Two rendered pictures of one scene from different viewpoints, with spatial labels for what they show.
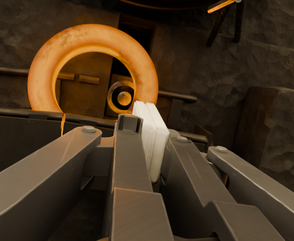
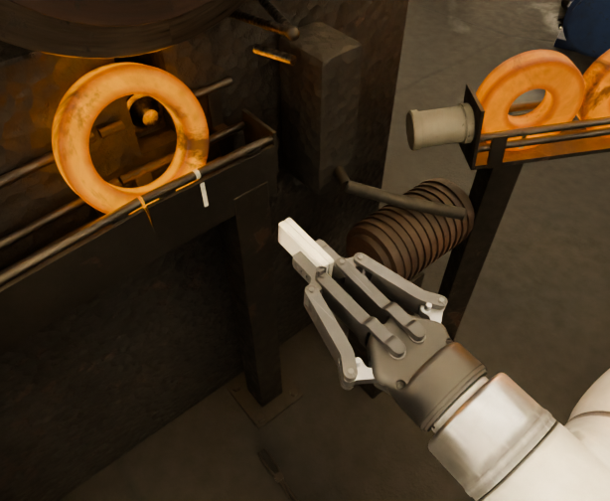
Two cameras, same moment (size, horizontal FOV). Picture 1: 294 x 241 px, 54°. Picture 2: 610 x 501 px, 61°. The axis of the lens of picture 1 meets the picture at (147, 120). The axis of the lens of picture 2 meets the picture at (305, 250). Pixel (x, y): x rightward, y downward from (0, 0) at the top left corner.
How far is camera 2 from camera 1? 0.42 m
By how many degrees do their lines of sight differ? 48
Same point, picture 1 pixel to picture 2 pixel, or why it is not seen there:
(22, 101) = (46, 192)
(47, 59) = (76, 151)
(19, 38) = not seen: outside the picture
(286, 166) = (341, 120)
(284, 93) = (328, 64)
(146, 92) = (194, 121)
